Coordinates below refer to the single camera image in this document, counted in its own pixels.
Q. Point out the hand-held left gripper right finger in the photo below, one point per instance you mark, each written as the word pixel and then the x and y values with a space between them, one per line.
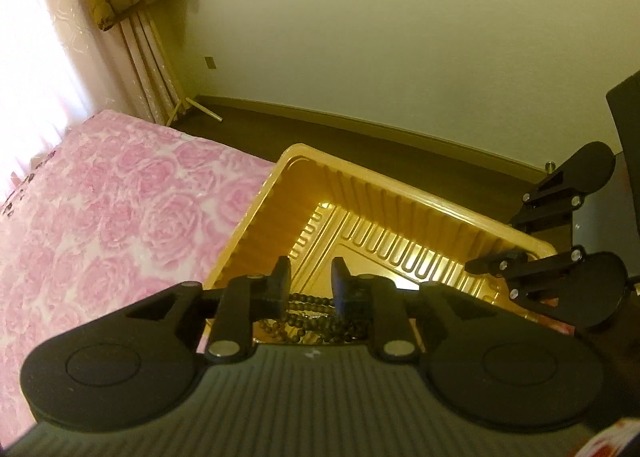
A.
pixel 341 287

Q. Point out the pink floral blanket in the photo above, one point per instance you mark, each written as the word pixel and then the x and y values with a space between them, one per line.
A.
pixel 100 237

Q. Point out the wooden coat stand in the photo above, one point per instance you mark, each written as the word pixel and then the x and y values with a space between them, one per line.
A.
pixel 205 109

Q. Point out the dark wall outlet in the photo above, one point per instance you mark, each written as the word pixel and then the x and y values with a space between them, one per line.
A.
pixel 210 62

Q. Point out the yellow plastic tray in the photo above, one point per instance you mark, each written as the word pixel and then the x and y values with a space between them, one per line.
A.
pixel 380 207

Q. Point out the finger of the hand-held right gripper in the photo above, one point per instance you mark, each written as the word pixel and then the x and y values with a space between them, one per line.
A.
pixel 540 267
pixel 545 214

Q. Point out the metal door stop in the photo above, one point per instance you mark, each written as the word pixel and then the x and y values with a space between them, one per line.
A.
pixel 550 167

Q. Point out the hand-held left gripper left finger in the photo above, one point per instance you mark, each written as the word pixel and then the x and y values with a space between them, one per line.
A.
pixel 280 287

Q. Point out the patterned beige drape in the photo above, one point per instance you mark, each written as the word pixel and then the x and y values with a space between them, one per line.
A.
pixel 145 77

